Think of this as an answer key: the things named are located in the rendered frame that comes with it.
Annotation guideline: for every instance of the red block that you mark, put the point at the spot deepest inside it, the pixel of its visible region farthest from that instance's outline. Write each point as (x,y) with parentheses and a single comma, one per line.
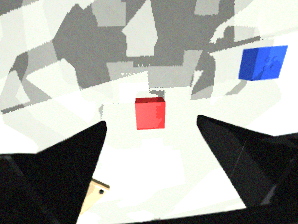
(150,113)

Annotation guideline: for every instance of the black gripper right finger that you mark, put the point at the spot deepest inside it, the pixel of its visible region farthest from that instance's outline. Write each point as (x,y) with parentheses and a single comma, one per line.
(255,163)

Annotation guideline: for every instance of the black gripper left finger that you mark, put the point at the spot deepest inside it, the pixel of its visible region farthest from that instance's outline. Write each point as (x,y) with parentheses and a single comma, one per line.
(57,178)

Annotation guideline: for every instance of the blue block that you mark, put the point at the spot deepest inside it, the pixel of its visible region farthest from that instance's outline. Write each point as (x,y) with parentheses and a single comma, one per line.
(262,63)

